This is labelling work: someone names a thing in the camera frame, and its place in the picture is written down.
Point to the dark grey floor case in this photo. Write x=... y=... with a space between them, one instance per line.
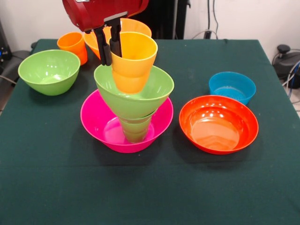
x=14 y=65

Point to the large green plastic bowl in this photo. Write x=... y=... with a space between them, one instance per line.
x=154 y=91
x=47 y=70

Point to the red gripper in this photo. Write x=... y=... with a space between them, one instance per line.
x=98 y=11

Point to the small green plastic bowl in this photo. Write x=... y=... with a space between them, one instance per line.
x=147 y=116

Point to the orange plastic cup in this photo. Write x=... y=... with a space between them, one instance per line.
x=70 y=42

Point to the dark green table cloth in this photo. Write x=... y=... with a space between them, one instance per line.
x=150 y=187

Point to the green plastic cup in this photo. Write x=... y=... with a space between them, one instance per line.
x=136 y=131

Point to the red plastic bowl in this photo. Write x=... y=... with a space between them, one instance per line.
x=218 y=126

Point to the yellow plastic cup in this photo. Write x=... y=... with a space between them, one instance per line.
x=133 y=72

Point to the blue plastic bowl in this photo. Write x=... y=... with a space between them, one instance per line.
x=232 y=93

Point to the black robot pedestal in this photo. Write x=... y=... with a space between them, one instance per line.
x=164 y=14

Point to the large orange plastic bowl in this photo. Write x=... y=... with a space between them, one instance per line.
x=138 y=25

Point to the pink plastic bowl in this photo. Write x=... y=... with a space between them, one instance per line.
x=93 y=124

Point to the black computer tower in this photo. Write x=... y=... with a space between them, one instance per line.
x=4 y=47

